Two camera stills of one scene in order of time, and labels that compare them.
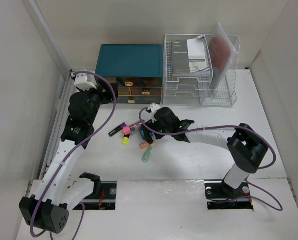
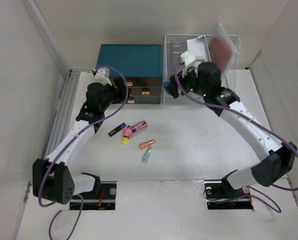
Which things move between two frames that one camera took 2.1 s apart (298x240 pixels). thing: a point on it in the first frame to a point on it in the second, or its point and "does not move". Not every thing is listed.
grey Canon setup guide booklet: (180, 57) does not move
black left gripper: (107, 96) to (119, 92)
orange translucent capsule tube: (143, 145) does not move
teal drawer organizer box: (135, 71) does not move
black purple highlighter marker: (117, 129) does not move
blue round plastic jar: (152, 134) to (166, 83)
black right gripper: (147, 136) to (182, 77)
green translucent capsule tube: (146, 154) does not move
